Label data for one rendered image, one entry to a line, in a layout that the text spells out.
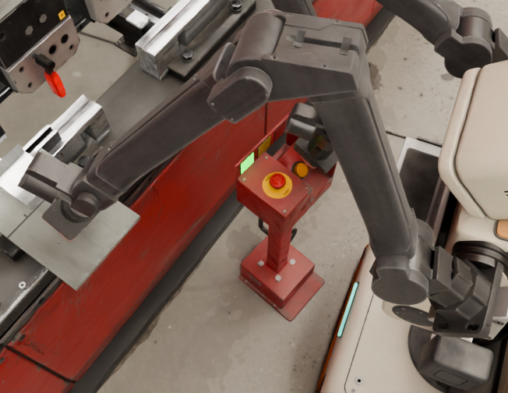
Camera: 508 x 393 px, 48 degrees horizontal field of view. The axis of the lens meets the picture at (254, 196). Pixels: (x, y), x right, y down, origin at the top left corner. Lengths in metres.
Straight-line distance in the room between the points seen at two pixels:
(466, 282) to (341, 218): 1.40
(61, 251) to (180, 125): 0.52
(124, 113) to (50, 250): 0.42
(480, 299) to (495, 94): 0.29
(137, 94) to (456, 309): 0.91
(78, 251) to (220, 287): 1.05
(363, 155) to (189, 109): 0.20
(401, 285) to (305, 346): 1.27
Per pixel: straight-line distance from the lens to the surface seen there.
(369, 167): 0.66
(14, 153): 1.25
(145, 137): 0.72
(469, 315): 0.89
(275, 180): 1.36
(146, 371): 2.07
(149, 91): 1.44
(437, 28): 1.04
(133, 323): 2.06
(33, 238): 1.17
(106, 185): 0.83
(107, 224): 1.13
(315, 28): 0.59
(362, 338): 1.80
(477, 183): 0.85
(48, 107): 2.61
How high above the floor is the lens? 2.01
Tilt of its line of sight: 63 degrees down
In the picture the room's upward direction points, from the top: straight up
